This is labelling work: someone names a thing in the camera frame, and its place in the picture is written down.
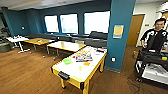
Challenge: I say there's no grey vent panel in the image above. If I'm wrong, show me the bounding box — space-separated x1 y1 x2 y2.
74 39 85 45

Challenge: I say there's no yellow wall sign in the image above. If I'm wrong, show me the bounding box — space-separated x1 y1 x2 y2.
112 24 125 40

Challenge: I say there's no small white table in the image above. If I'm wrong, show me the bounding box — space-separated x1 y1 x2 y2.
5 35 30 54

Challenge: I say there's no bright window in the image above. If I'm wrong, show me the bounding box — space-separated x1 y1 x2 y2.
44 15 60 33
83 10 111 35
59 13 79 35

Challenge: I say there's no white wall outlet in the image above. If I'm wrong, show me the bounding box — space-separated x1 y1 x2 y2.
111 56 117 63

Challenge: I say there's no yellow wooden table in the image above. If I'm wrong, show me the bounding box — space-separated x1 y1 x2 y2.
23 37 52 52

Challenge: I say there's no dark window bench sofa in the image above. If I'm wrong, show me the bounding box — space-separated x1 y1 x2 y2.
27 30 109 48

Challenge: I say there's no man in black shirt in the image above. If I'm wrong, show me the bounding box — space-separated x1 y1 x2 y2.
139 17 168 54

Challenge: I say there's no black wheeled cart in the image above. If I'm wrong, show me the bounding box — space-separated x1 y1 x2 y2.
134 49 168 86

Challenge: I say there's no dark sofa backrest cushion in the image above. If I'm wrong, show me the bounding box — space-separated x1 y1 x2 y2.
88 30 109 41

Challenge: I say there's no cream top table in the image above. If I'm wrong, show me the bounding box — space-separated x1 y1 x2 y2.
46 40 87 62

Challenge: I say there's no red and black item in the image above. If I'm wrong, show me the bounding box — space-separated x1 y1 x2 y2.
96 48 107 53

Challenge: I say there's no dark trash can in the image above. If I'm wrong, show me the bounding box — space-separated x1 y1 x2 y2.
0 39 13 54

